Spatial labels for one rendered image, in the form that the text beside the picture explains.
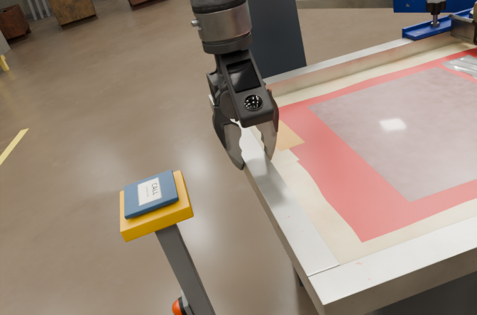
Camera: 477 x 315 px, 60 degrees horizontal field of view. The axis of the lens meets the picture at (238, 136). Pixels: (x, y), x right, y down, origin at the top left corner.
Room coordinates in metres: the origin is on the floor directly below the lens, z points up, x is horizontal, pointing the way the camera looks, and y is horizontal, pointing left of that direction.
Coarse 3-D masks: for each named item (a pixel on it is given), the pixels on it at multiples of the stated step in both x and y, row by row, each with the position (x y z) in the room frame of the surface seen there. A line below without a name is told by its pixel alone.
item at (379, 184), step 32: (416, 128) 0.56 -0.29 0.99; (448, 128) 0.54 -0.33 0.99; (320, 160) 0.54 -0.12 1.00; (352, 160) 0.52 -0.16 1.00; (384, 160) 0.50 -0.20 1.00; (416, 160) 0.48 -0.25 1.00; (448, 160) 0.46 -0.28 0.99; (352, 192) 0.45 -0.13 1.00; (384, 192) 0.43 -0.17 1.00; (416, 192) 0.41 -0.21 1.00; (448, 192) 0.40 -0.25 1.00; (352, 224) 0.39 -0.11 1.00; (384, 224) 0.37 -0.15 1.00
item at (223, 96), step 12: (204, 48) 0.56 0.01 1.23; (216, 48) 0.54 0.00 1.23; (228, 48) 0.53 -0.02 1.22; (240, 48) 0.54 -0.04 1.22; (216, 60) 0.59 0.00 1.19; (216, 72) 0.62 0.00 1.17; (216, 84) 0.56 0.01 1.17; (216, 96) 0.54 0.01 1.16; (228, 96) 0.54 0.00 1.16; (228, 108) 0.54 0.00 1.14
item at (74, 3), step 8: (48, 0) 8.40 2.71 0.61; (56, 0) 8.42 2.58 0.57; (64, 0) 8.45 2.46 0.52; (72, 0) 8.48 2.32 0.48; (80, 0) 8.51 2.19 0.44; (88, 0) 8.54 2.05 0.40; (56, 8) 8.41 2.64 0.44; (64, 8) 8.44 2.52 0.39; (72, 8) 8.47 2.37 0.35; (80, 8) 8.50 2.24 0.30; (88, 8) 8.53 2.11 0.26; (56, 16) 8.40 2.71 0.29; (64, 16) 8.42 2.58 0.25; (72, 16) 8.46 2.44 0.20; (80, 16) 8.48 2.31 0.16; (88, 16) 8.52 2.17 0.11; (96, 16) 8.63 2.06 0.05; (64, 24) 8.42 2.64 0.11; (72, 24) 8.53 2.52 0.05; (80, 24) 8.56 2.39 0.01
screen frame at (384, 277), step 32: (448, 32) 0.87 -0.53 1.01; (320, 64) 0.85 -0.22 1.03; (352, 64) 0.84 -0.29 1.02; (384, 64) 0.85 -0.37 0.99; (256, 160) 0.53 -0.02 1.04; (256, 192) 0.49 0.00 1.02; (288, 192) 0.44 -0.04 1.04; (288, 224) 0.38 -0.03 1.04; (288, 256) 0.36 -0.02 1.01; (320, 256) 0.32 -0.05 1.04; (384, 256) 0.29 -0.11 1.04; (416, 256) 0.28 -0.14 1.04; (448, 256) 0.27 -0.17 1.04; (320, 288) 0.28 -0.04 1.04; (352, 288) 0.27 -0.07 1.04; (384, 288) 0.26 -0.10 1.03; (416, 288) 0.27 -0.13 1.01
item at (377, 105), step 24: (408, 72) 0.78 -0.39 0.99; (432, 72) 0.75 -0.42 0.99; (456, 72) 0.72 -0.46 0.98; (336, 96) 0.75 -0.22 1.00; (360, 96) 0.72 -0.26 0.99; (384, 96) 0.70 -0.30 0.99; (408, 96) 0.68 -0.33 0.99; (432, 96) 0.65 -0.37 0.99; (456, 96) 0.63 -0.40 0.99; (288, 120) 0.70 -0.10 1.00; (312, 120) 0.68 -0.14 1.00; (336, 120) 0.65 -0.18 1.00; (360, 120) 0.63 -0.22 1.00; (384, 120) 0.61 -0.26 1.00; (408, 120) 0.59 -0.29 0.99; (312, 144) 0.59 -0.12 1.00; (336, 144) 0.57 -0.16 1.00
